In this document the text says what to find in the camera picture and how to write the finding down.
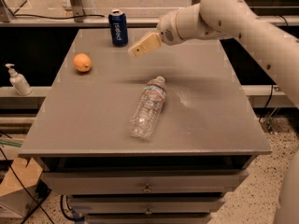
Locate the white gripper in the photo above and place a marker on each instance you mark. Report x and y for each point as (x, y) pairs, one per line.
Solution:
(167, 31)

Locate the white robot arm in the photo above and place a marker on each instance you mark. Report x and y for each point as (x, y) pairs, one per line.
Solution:
(274, 50)

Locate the blue pepsi can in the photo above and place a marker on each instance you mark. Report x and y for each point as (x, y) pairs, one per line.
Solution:
(118, 28)

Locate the orange fruit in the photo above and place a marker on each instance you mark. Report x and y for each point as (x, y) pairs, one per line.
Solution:
(82, 63)

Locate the clear plastic water bottle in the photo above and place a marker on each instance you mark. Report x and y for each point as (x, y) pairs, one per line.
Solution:
(148, 109)

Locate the grey drawer cabinet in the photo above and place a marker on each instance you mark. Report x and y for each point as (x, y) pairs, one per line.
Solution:
(157, 139)

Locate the white pump dispenser bottle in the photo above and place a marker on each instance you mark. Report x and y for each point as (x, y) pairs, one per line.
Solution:
(18, 81)

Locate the top grey drawer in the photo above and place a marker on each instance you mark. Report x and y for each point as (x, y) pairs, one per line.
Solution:
(96, 183)

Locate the grey drawer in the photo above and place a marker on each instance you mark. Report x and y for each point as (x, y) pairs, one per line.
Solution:
(149, 219)
(96, 183)
(146, 204)

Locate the bottom grey drawer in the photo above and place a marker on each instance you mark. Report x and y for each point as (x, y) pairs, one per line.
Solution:
(149, 219)

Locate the middle grey drawer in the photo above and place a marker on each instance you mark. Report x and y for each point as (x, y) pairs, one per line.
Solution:
(146, 204)

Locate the cardboard box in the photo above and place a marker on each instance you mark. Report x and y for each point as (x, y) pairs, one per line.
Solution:
(17, 187)

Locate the grey metal shelf rail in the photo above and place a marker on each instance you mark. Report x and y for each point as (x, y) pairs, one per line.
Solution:
(133, 22)

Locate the left metal bracket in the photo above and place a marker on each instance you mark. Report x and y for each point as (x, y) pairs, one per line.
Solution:
(77, 9)

